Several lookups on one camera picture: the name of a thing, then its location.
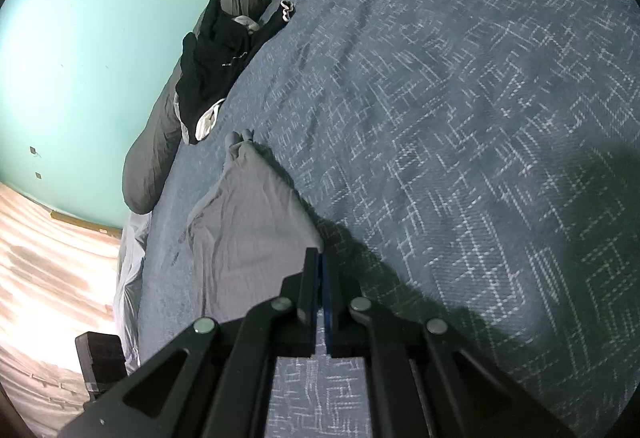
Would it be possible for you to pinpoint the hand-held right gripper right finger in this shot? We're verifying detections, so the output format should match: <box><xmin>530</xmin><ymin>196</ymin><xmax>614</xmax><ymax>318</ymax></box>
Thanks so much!
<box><xmin>322</xmin><ymin>258</ymin><xmax>576</xmax><ymax>438</ymax></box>

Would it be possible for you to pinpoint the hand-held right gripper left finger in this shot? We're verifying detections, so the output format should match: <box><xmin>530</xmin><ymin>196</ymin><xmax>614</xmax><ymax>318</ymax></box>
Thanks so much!
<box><xmin>60</xmin><ymin>248</ymin><xmax>321</xmax><ymax>438</ymax></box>

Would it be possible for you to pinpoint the light blue bed sheet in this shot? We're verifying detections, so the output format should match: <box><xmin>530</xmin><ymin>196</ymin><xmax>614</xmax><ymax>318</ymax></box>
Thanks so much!
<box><xmin>114</xmin><ymin>210</ymin><xmax>153</xmax><ymax>376</ymax></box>

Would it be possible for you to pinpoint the wooden baseboard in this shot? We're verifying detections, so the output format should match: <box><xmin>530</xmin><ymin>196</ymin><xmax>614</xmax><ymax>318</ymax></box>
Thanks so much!
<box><xmin>50</xmin><ymin>210</ymin><xmax>123</xmax><ymax>233</ymax></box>

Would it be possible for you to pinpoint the dark grey duvet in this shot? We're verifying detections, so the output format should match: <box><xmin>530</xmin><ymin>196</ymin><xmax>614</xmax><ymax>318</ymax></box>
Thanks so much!
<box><xmin>122</xmin><ymin>0</ymin><xmax>351</xmax><ymax>213</ymax></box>

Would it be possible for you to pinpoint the blue patterned blanket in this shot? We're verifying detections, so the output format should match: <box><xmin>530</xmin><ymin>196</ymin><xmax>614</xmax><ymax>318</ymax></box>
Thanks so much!
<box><xmin>135</xmin><ymin>0</ymin><xmax>640</xmax><ymax>438</ymax></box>

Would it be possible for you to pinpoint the black jacket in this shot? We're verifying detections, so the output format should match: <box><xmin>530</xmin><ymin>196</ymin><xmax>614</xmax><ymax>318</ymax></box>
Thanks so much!
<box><xmin>175</xmin><ymin>0</ymin><xmax>296</xmax><ymax>131</ymax></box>

